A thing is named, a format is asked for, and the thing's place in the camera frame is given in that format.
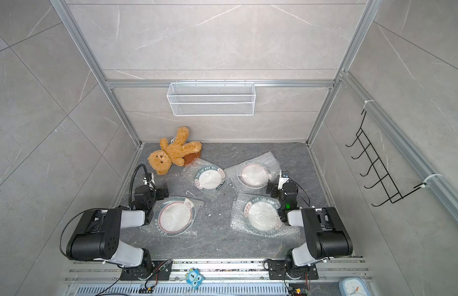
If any large bubble wrap sheet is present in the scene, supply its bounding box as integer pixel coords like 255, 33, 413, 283
230, 194, 300, 238

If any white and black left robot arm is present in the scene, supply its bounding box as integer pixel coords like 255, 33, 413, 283
65, 185, 172, 281

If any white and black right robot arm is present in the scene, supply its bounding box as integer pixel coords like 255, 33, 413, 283
263, 178, 353, 280

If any bubble wrapped plate back right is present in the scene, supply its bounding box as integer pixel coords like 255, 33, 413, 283
224, 152, 281, 195

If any bubble wrapped plate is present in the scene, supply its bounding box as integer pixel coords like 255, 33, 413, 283
182, 158, 227, 197
140, 197, 204, 238
224, 152, 281, 195

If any bubble wrapped plate front left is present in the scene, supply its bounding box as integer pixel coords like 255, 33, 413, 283
140, 197, 204, 238

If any bubble wrapped plate back middle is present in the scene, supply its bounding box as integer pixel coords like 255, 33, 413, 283
182, 158, 227, 197

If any brown teddy bear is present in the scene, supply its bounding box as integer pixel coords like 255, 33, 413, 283
147, 127, 203, 176

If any brown wooden block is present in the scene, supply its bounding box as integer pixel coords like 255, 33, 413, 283
183, 149, 201, 166

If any blue cartoon toy figure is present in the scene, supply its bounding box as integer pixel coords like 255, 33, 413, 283
185, 268, 204, 290

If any white and blue clock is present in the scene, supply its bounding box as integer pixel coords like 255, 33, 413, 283
339, 277, 371, 296

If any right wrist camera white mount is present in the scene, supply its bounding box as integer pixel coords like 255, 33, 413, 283
278, 170, 290, 188

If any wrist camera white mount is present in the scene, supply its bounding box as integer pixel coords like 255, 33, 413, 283
143, 173, 156, 189
278, 170, 290, 188

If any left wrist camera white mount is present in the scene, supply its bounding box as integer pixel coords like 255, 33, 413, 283
143, 173, 156, 189

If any white wire mesh basket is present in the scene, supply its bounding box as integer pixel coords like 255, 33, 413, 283
167, 82, 256, 117

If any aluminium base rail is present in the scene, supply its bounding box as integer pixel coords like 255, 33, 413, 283
59, 258, 378, 296

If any black wire hook rack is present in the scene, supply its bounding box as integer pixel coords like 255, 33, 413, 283
345, 110, 427, 207

